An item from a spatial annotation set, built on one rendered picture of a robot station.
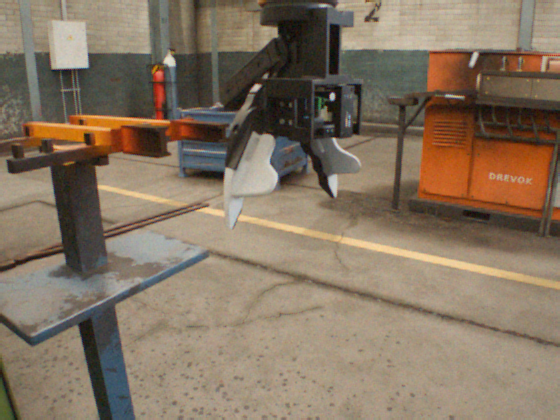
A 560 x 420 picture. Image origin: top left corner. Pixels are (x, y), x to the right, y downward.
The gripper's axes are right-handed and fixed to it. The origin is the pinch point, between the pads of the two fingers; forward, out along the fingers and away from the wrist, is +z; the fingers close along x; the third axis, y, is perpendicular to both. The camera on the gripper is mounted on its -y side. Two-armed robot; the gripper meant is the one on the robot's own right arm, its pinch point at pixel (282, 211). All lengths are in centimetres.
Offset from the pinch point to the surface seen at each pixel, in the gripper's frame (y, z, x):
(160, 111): -676, 54, 340
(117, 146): -31.9, -3.7, -4.5
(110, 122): -53, -5, 3
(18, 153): -34.6, -4.3, -18.3
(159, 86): -675, 10, 340
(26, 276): -52, 21, -18
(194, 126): -30.4, -5.6, 8.6
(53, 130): -51, -5, -9
